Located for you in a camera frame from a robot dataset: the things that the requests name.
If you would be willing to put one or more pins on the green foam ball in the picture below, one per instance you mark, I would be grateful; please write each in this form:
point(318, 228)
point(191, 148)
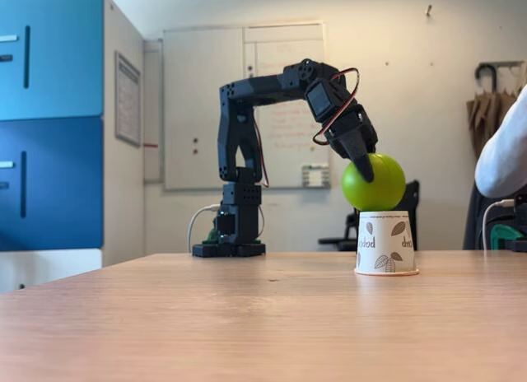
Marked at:
point(383, 188)

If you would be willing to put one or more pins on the white-sleeved person forearm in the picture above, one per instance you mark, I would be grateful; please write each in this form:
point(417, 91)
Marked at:
point(502, 151)

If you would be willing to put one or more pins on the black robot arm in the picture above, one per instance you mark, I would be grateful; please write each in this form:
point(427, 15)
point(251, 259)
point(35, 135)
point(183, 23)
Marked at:
point(241, 127)

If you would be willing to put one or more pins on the white paper cup leaf print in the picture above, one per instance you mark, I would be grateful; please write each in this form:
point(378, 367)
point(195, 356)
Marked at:
point(385, 242)

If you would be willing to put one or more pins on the whiteboard eraser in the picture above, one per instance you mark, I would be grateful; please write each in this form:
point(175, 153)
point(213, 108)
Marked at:
point(315, 176)

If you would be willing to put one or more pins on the brown paper bags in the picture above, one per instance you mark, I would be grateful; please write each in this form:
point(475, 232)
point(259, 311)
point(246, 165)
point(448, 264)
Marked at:
point(486, 118)

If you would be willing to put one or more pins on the white whiteboard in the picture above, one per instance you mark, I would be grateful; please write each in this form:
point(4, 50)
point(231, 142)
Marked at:
point(197, 110)

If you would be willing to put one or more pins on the green clamp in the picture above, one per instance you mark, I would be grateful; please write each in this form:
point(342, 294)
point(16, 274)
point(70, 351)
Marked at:
point(504, 236)

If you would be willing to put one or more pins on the framed notice sheet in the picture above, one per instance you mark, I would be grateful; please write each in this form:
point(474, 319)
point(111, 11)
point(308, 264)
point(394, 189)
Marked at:
point(127, 98)

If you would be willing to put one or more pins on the blue and white locker cabinet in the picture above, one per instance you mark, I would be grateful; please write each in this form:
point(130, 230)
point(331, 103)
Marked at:
point(53, 131)

